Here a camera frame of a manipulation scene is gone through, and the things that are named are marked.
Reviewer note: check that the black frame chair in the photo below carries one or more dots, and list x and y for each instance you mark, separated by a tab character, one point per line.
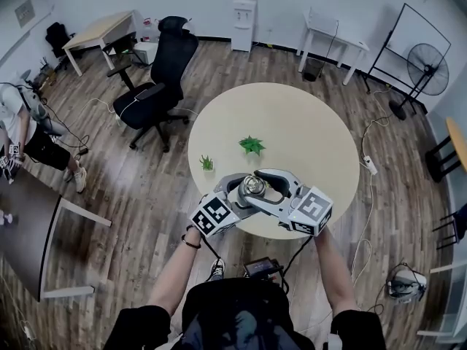
436	160

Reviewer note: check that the round orange wooden table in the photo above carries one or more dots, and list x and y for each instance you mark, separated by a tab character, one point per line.
459	137

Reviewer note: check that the white water dispenser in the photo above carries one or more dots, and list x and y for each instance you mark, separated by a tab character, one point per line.
242	24

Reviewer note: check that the black-framed whiteboard stand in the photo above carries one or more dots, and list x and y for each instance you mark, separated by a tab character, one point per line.
419	31

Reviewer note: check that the black screen device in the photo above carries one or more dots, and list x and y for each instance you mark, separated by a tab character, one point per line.
259	267

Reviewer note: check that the grey wall sign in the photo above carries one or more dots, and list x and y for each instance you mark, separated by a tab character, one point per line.
25	12

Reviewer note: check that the clear water jug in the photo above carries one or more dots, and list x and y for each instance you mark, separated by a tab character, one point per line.
149	31

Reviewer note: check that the person's black white shoe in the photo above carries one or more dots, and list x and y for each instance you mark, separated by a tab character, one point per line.
217	269

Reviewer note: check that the silver metal bottle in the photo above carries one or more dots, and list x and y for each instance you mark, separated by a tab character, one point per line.
243	197

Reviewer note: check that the white table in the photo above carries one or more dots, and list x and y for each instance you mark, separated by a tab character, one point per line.
328	31

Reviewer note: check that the person's left forearm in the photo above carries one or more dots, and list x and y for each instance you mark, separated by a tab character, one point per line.
171	272

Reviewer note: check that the white shelf unit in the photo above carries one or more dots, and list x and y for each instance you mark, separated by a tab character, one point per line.
456	305

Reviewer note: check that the black stool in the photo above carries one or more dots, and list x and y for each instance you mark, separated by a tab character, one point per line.
460	219

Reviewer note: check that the black mesh chair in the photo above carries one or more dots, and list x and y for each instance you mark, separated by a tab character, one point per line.
58	39

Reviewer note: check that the white charger adapter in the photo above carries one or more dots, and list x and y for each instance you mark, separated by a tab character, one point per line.
27	329

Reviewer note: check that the black standing fan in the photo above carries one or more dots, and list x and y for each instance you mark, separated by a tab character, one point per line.
427	69

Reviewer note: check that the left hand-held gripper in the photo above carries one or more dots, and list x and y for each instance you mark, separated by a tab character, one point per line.
213	214

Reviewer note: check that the light wooden white-legged desk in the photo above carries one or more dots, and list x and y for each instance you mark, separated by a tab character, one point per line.
98	27

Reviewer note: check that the white grey headset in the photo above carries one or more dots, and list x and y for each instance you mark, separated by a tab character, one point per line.
405	284

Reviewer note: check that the person's black clothing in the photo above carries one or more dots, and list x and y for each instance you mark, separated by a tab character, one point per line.
233	299

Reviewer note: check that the black office chair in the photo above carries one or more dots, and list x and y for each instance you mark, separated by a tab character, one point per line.
171	60

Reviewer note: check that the large green artificial plant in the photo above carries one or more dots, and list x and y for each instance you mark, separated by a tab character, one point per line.
251	145

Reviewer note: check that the dark brown white-legged table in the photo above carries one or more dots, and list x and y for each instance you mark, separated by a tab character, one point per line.
25	228

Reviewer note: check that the black computer tower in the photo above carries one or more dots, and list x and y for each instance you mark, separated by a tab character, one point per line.
120	49

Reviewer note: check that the small green potted plant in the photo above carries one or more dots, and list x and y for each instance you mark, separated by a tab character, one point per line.
206	163

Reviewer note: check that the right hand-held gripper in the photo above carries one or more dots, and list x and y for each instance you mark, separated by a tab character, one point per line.
312	210

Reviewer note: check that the person's right forearm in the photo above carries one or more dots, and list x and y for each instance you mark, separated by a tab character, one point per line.
333	272

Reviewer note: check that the white power strip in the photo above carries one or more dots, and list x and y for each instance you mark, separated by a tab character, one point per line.
369	164

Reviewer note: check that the white box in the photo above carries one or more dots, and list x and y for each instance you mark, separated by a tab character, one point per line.
144	53

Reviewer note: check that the black trash bin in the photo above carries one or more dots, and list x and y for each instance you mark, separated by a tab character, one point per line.
312	69

